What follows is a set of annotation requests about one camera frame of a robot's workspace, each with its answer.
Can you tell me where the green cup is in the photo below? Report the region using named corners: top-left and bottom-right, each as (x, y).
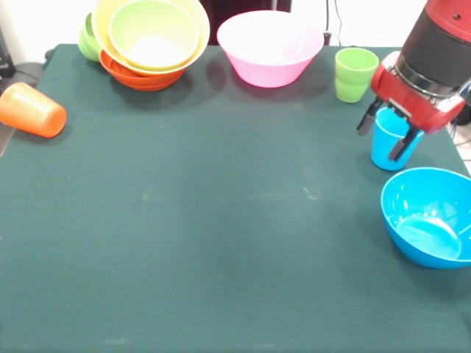
top-left (334, 47), bottom-right (380, 104)

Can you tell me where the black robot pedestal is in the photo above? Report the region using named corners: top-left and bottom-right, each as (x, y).
top-left (200, 0), bottom-right (292, 46)

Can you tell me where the white and blue cable bundle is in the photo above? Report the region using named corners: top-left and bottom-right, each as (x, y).
top-left (447, 80), bottom-right (471, 163)

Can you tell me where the large pink bowl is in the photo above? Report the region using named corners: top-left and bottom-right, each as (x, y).
top-left (216, 10), bottom-right (325, 88)

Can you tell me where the large orange bowl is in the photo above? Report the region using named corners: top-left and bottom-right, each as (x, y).
top-left (91, 0), bottom-right (211, 77)

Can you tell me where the light blue bowl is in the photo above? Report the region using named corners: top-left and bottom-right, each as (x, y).
top-left (380, 166), bottom-right (471, 270)

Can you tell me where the black wall cable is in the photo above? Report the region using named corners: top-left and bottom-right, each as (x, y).
top-left (325, 0), bottom-right (344, 45)

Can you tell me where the small green bowl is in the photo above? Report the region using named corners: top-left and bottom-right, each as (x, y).
top-left (77, 12), bottom-right (102, 63)

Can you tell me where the large green bowl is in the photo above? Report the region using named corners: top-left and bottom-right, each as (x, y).
top-left (107, 0), bottom-right (201, 73)

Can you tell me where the red-orange bowl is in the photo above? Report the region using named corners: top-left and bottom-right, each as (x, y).
top-left (99, 49), bottom-right (187, 93)

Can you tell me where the dark green tablecloth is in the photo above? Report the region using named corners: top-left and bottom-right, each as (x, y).
top-left (0, 43), bottom-right (471, 353)

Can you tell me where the light blue cup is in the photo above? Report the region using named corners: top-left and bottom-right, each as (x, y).
top-left (369, 107), bottom-right (425, 172)

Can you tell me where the red-orange cup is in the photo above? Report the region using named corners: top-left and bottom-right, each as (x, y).
top-left (0, 82), bottom-right (68, 139)

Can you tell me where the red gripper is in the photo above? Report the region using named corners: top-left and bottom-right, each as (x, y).
top-left (355, 50), bottom-right (467, 163)

